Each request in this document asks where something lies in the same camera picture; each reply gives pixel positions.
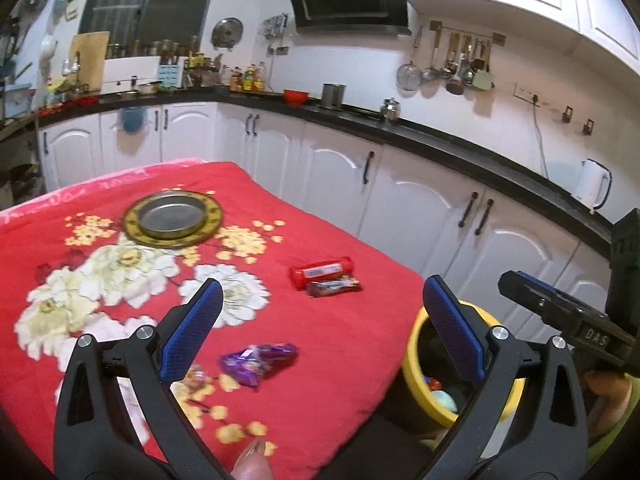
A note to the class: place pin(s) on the metal wall utensil holder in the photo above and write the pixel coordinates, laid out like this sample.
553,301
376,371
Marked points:
275,27

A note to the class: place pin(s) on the small black wall hook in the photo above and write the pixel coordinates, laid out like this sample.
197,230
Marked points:
589,126
567,114

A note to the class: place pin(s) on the person's left hand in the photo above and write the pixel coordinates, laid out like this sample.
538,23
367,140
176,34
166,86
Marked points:
255,467

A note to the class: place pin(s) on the row of spice jars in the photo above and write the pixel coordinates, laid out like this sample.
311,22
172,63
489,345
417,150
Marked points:
155,50

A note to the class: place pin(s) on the cluster of sauce bottles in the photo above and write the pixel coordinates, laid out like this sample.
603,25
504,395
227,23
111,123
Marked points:
250,80

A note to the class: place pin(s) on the person's right hand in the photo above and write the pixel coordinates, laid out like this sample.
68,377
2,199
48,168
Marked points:
607,390

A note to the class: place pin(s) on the person's dark trousers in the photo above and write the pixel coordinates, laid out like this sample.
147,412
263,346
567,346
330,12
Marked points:
395,415

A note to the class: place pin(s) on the white wall socket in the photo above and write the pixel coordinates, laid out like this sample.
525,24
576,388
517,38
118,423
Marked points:
525,92

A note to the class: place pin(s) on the dark brown snack wrapper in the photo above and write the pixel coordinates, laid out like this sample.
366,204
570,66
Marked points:
332,287

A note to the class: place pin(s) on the small steel teapot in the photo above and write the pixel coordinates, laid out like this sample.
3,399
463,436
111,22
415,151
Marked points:
391,111

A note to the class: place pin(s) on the white electric kettle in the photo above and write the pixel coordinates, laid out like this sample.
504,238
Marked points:
590,182

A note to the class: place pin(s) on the blue knife block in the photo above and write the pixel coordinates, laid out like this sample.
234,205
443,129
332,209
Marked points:
171,74

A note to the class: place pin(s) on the red floral blanket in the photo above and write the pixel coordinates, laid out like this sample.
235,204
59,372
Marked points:
320,340

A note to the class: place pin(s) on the blue hanging basin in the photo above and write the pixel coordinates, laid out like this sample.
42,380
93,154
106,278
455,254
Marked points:
132,121

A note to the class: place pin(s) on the round metal tray yellow rim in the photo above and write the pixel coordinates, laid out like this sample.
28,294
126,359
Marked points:
170,217

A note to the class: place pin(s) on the red snack wrapper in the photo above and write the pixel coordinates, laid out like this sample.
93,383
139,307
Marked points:
320,271

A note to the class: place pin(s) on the white lower kitchen cabinets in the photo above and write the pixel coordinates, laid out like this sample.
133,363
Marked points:
415,200

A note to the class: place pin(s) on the dark kitchen window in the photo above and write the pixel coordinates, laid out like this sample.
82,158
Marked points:
150,0

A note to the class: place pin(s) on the small crinkled candy wrapper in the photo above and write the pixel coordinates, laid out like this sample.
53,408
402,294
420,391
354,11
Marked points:
198,379

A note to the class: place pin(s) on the red bowl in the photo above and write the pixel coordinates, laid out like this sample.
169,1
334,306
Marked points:
296,97

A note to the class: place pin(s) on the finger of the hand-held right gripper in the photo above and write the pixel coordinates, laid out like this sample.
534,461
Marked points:
545,305

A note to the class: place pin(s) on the wooden cutting board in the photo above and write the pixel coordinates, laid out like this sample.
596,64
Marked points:
90,60

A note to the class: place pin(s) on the row of hanging kitchen utensils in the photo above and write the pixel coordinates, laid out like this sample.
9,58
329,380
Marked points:
467,60

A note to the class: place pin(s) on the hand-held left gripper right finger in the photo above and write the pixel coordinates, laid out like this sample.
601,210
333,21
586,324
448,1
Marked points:
457,330

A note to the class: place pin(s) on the grey wall outlet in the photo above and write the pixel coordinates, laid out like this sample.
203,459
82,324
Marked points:
282,50

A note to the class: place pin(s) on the white countertop box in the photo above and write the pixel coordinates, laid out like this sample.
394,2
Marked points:
130,72

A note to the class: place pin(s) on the yellow bin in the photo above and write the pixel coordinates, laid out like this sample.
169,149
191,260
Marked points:
415,375

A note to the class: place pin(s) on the cluster of dark condiment bottles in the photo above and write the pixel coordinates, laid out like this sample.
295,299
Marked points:
205,72

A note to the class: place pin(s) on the grey metal pot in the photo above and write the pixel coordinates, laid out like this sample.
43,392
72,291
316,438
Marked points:
332,96

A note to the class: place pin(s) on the hanging mesh strainer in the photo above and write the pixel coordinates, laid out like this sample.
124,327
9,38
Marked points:
409,76

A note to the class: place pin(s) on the purple foil wrapper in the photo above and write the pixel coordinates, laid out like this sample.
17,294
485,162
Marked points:
260,360

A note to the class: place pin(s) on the black kitchen countertop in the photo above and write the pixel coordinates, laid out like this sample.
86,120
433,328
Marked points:
450,142

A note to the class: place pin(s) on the metal pan lid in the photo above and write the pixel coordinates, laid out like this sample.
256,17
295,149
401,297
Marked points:
227,34

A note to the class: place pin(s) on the orange wrapper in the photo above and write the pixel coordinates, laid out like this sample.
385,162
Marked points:
432,383

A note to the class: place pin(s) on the red produce pile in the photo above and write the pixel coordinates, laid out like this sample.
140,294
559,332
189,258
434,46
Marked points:
65,105

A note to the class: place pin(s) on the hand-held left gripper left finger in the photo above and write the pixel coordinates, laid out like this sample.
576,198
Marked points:
192,332

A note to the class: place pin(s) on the small white pot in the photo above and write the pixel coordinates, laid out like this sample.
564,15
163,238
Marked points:
148,88

